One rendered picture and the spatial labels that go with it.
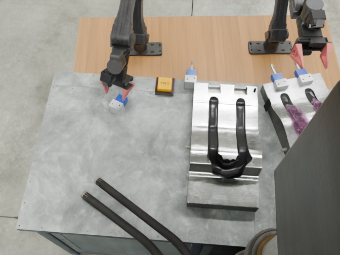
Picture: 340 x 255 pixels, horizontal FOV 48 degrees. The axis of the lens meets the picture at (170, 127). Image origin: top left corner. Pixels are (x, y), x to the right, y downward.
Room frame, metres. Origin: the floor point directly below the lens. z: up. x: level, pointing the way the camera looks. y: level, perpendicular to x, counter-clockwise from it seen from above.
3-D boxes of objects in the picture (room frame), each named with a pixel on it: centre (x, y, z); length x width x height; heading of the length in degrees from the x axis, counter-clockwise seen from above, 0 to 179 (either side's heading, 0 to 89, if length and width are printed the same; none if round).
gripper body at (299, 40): (0.84, -0.47, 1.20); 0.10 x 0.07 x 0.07; 91
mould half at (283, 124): (0.67, -0.57, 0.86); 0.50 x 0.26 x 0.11; 13
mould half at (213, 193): (0.61, -0.21, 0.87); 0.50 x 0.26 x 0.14; 176
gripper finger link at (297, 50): (0.77, -0.44, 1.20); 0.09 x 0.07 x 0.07; 1
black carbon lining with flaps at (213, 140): (0.63, -0.22, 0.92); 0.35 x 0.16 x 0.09; 176
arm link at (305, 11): (0.94, -0.47, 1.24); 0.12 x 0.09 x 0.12; 1
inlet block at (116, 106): (0.83, 0.20, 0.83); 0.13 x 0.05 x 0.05; 153
